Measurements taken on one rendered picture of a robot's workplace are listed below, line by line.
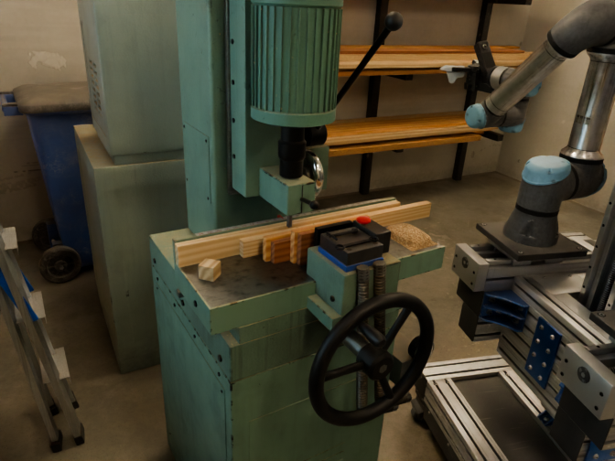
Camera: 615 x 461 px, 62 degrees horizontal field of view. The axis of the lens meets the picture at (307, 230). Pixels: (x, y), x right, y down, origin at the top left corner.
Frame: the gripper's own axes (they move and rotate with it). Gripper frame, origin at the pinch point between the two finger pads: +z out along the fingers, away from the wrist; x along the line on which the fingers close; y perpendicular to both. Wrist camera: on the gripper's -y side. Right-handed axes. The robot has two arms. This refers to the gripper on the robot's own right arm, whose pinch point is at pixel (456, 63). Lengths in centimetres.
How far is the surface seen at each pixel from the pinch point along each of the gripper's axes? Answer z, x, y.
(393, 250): -62, -71, 24
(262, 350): -68, -109, 33
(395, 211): -49, -62, 22
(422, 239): -62, -63, 24
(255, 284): -63, -106, 19
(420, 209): -49, -54, 24
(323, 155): -34, -74, 8
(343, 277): -76, -93, 16
